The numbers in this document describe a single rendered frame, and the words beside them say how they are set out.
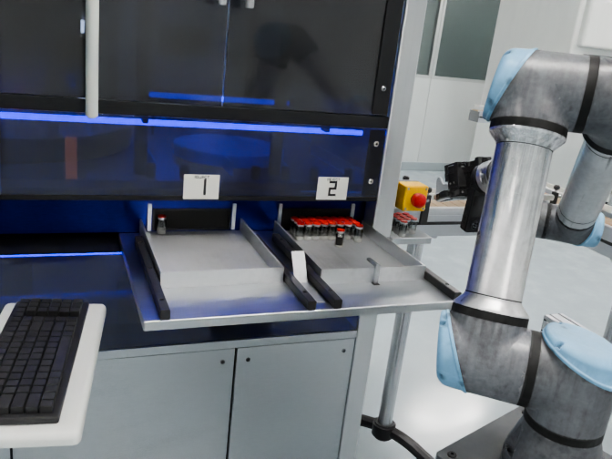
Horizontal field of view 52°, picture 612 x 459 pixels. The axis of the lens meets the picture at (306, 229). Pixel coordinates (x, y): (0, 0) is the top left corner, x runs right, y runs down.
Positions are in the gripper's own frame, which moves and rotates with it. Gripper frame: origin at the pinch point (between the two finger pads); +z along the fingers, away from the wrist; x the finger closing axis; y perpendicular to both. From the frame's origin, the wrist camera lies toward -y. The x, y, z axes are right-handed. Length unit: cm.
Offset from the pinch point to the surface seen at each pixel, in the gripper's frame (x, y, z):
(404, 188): 3.8, 4.6, 9.9
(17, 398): 97, -35, -30
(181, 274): 68, -17, -9
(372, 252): 17.0, -12.6, 5.9
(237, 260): 53, -13, 4
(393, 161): 8.5, 11.3, 6.8
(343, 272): 33.0, -17.7, -10.7
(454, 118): -330, 160, 445
